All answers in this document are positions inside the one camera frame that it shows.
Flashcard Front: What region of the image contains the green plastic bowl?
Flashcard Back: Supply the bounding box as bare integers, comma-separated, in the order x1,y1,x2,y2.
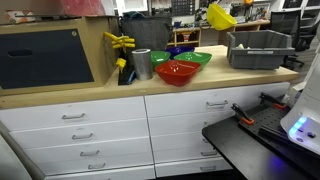
174,52,212,69
151,51,171,68

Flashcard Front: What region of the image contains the grey plastic container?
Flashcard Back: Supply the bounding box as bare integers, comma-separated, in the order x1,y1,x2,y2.
226,30,295,70

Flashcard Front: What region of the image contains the red plastic bowl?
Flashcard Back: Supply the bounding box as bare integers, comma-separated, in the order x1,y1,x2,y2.
155,60,201,86

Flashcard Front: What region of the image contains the wooden shelf unit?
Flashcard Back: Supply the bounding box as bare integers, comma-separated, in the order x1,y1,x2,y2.
167,27,201,47

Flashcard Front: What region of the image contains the black orange clamp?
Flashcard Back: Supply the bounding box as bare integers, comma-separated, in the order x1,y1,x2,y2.
259,92,286,109
231,103,254,125

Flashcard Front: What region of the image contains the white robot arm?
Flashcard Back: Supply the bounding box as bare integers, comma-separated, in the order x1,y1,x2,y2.
280,45,320,154

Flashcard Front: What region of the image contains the grey fabric basket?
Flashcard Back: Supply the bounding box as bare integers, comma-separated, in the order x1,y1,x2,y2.
120,11,172,50

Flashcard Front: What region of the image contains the white drawer cabinet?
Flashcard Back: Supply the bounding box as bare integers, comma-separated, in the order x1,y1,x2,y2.
0,82,288,180

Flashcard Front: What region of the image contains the silver metal cylinder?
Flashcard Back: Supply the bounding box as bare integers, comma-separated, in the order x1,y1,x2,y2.
132,49,153,81

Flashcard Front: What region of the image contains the cardboard box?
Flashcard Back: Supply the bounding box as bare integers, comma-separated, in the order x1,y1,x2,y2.
0,16,119,95

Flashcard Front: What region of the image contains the black office chair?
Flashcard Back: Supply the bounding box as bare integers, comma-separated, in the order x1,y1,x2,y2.
269,9,320,69

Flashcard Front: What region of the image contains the clear bag with red contents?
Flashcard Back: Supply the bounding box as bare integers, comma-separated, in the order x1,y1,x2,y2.
60,0,105,16

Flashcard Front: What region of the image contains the blue plastic bowl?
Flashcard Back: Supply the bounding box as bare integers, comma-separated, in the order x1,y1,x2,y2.
167,46,195,56

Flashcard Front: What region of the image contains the yellow plastic bowl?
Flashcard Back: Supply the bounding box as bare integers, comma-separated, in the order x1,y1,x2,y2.
207,4,237,31

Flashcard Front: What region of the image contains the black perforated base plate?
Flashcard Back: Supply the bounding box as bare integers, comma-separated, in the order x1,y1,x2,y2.
238,103,320,158

